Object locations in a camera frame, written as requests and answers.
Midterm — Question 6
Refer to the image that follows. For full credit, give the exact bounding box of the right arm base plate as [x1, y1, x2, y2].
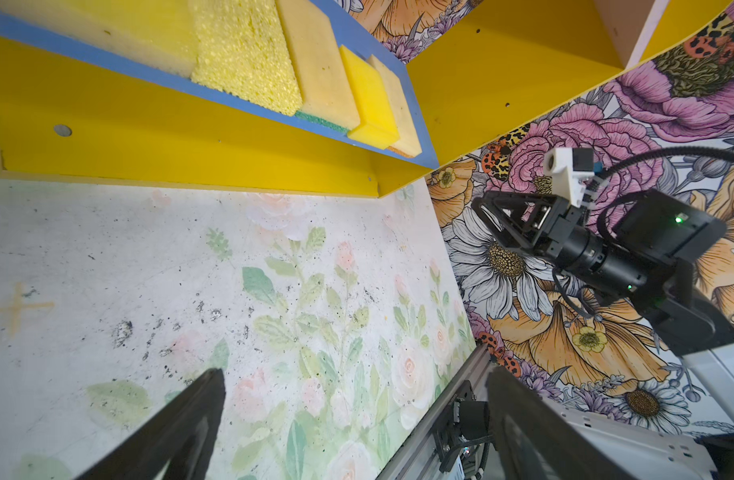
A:
[432, 380, 494, 473]

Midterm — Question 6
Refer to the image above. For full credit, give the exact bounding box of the aluminium front rail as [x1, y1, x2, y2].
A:
[377, 345, 490, 480]

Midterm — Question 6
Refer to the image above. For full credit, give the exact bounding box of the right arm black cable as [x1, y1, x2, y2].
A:
[594, 145, 734, 181]

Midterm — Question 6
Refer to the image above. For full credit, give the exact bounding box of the bright yellow small sponge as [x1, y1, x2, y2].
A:
[0, 0, 197, 78]

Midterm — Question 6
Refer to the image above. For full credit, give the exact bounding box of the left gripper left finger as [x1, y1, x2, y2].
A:
[79, 368, 226, 479]

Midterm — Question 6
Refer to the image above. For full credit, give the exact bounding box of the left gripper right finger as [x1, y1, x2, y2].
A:
[486, 366, 631, 479]

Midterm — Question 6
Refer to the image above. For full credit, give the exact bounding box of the pale yellow textured sponge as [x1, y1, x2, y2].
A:
[189, 1, 302, 116]

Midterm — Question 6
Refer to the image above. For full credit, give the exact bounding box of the yellow shelf with coloured boards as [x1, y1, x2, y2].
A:
[0, 1, 726, 198]

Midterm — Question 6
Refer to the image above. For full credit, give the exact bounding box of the floral table mat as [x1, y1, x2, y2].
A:
[0, 180, 474, 479]

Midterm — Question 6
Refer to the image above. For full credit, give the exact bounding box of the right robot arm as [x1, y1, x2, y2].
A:
[472, 190, 734, 479]

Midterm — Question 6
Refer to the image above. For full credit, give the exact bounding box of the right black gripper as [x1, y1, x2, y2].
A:
[474, 190, 727, 300]

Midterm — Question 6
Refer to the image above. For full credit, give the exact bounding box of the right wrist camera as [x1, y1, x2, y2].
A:
[542, 147, 602, 208]

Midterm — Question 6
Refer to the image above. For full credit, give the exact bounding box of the orange-yellow sponge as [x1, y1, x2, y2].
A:
[276, 0, 360, 134]
[368, 55, 422, 158]

